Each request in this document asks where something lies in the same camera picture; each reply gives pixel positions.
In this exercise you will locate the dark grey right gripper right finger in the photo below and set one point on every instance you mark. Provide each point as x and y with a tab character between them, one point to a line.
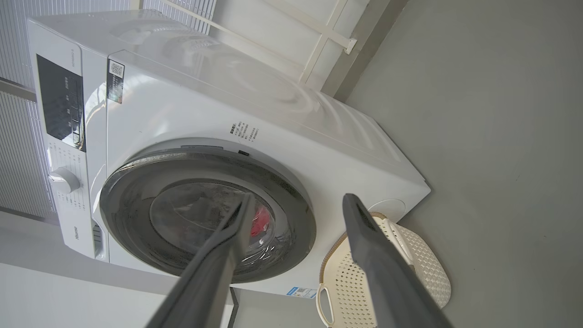
387	282

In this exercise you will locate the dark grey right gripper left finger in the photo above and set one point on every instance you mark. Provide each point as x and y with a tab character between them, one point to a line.
209	278

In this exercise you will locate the red and white garment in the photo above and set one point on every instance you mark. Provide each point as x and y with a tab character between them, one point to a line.
262	223

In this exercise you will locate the glass washing machine door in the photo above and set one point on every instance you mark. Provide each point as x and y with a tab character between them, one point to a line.
136	214

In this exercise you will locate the cream perforated basket brown rim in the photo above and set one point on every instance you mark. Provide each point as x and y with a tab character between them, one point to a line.
346	282

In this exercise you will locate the white front-load washing machine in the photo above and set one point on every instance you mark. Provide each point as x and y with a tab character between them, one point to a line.
191	114

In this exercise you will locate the white washing machine control dial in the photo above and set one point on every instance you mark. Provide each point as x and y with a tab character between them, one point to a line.
64	180

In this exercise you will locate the blue energy label sticker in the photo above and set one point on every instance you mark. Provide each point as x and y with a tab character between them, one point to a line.
301	292

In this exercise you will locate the black QR code label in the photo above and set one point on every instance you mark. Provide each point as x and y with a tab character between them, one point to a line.
115	82

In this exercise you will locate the cream metal railing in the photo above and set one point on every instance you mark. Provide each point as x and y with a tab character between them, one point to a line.
319	48

